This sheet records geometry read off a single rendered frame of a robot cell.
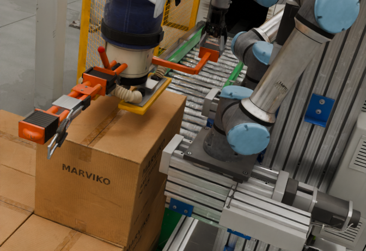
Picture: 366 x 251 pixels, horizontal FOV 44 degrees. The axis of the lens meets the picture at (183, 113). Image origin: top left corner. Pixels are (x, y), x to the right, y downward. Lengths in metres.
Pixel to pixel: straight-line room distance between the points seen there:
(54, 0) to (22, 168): 1.32
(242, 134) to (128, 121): 0.63
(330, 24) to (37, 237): 1.28
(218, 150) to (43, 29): 2.01
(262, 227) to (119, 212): 0.55
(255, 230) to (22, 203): 0.98
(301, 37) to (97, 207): 0.98
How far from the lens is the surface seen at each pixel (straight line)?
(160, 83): 1.83
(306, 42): 1.23
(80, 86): 1.46
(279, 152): 1.65
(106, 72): 1.56
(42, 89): 3.40
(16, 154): 2.25
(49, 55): 3.26
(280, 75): 1.25
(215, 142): 1.47
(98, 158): 1.62
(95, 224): 1.80
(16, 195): 2.02
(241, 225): 1.46
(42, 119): 1.25
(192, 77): 3.30
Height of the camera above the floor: 1.84
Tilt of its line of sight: 28 degrees down
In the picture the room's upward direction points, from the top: 12 degrees clockwise
